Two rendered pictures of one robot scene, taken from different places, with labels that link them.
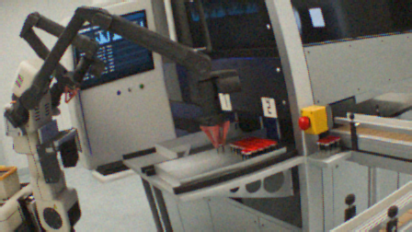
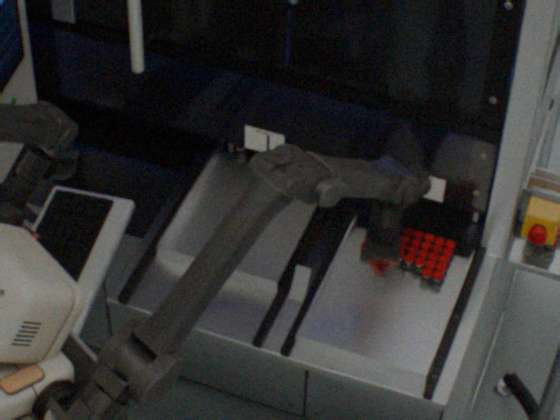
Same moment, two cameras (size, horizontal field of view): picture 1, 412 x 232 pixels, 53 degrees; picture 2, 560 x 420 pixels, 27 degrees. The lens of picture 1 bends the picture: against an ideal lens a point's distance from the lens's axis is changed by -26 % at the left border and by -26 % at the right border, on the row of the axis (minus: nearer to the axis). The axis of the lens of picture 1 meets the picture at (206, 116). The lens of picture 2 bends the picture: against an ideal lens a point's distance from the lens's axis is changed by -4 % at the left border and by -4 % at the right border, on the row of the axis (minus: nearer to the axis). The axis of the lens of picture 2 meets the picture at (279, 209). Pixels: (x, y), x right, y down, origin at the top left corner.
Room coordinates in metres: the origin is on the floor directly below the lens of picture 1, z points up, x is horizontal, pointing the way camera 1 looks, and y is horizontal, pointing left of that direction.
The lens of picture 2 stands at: (0.78, 1.30, 2.70)
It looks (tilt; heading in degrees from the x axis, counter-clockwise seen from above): 46 degrees down; 310
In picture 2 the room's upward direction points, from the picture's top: 2 degrees clockwise
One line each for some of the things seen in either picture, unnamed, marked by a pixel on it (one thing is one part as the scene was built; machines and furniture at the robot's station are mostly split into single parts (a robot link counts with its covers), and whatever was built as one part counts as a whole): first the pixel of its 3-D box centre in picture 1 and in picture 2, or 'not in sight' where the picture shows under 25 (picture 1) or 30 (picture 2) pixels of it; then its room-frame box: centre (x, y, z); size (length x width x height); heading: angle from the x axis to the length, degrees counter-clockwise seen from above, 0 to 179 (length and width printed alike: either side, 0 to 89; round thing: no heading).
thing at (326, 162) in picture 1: (333, 155); (542, 248); (1.45, -0.36, 0.87); 0.14 x 0.13 x 0.02; 111
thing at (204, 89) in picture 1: (209, 87); (389, 205); (1.64, -0.03, 1.12); 0.07 x 0.06 x 0.07; 88
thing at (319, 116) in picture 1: (316, 119); (542, 218); (1.45, -0.31, 1.00); 0.08 x 0.07 x 0.07; 111
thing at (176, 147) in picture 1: (209, 141); (247, 212); (1.96, 0.01, 0.90); 0.34 x 0.26 x 0.04; 111
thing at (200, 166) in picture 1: (219, 163); (388, 297); (1.60, -0.01, 0.90); 0.34 x 0.26 x 0.04; 110
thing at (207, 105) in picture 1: (211, 109); (384, 229); (1.64, -0.02, 1.06); 0.10 x 0.07 x 0.07; 125
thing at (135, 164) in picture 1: (211, 159); (313, 267); (1.77, 0.01, 0.87); 0.70 x 0.48 x 0.02; 21
